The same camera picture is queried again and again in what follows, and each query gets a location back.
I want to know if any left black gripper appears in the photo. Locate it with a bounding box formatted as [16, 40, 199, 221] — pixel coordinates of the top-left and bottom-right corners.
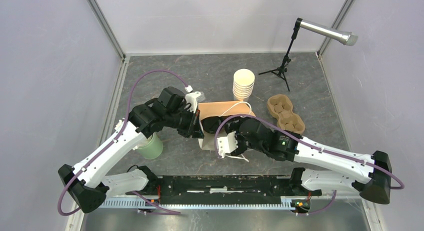
[165, 106, 205, 139]

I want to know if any black coffee lid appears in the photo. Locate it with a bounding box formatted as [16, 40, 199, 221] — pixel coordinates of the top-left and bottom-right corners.
[201, 116, 222, 134]

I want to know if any brown paper bag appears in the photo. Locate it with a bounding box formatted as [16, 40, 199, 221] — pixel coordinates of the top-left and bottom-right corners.
[198, 101, 255, 159]

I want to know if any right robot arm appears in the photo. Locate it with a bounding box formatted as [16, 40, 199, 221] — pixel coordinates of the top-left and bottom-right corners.
[223, 117, 393, 205]

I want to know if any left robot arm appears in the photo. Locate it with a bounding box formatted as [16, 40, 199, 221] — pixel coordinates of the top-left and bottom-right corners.
[58, 87, 205, 214]

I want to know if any brown pulp cup carrier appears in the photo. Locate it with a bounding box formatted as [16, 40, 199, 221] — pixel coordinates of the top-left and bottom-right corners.
[266, 94, 306, 135]

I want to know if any green cup holder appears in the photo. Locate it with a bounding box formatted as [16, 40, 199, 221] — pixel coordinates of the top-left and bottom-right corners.
[135, 132, 164, 160]

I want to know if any stack of white paper cups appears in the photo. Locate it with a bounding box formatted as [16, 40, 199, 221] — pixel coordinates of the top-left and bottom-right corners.
[232, 68, 255, 101]

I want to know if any black tripod stand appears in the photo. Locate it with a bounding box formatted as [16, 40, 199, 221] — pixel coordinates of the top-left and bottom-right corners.
[258, 17, 303, 92]

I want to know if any silver cylindrical lamp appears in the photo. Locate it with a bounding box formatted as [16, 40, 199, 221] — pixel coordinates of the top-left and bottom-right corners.
[296, 18, 359, 46]

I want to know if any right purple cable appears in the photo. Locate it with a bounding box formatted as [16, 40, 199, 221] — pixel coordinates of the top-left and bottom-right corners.
[213, 114, 406, 216]

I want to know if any purple cable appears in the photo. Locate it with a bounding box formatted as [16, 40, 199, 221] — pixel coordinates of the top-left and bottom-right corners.
[213, 114, 406, 216]
[57, 69, 193, 217]

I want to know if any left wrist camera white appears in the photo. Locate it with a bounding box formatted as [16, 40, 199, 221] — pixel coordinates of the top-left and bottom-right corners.
[184, 85, 206, 113]

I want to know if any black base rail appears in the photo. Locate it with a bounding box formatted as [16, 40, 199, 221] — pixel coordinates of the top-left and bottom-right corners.
[138, 175, 322, 205]

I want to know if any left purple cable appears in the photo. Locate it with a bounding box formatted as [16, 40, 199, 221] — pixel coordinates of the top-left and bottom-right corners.
[57, 69, 193, 217]

